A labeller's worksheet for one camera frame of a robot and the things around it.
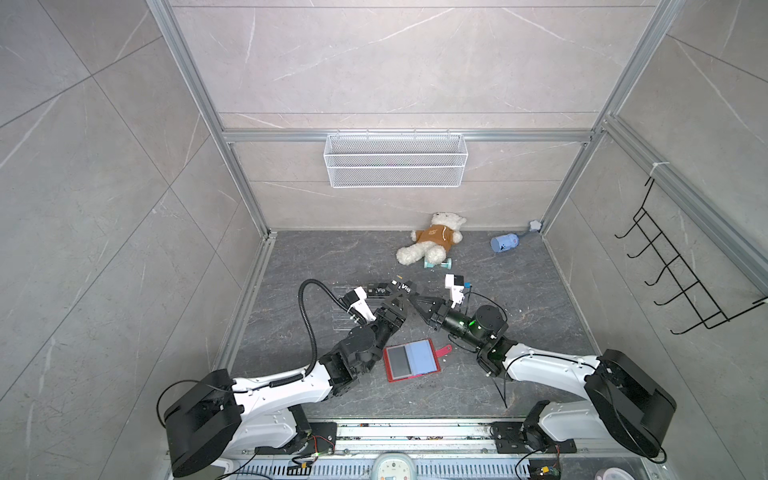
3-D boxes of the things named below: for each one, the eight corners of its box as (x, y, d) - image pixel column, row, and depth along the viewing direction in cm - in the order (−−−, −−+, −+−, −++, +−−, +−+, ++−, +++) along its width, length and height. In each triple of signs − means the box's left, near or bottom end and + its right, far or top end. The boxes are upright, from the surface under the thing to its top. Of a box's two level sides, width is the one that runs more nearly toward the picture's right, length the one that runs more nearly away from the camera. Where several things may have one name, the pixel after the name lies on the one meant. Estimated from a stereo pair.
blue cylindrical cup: (495, 254, 114) (498, 246, 111) (489, 244, 118) (492, 236, 114) (517, 250, 116) (522, 242, 112) (511, 240, 119) (515, 232, 115)
